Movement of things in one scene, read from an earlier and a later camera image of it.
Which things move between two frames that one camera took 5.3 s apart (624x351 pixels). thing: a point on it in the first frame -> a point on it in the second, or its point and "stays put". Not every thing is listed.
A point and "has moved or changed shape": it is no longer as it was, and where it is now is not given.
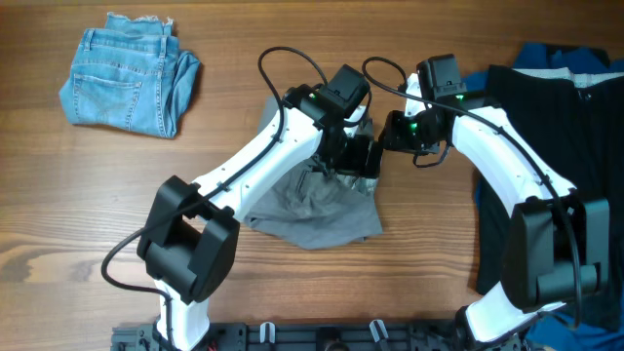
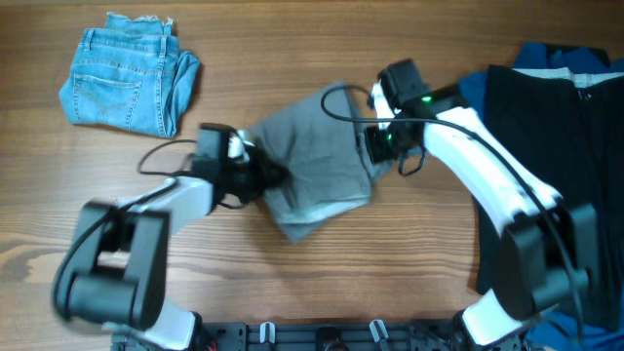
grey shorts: (312, 210) has moved or changed shape
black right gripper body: (410, 132) stays put
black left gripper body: (348, 152) -> (253, 177)
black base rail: (446, 335) stays put
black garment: (574, 123) stays put
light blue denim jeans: (131, 75) stays put
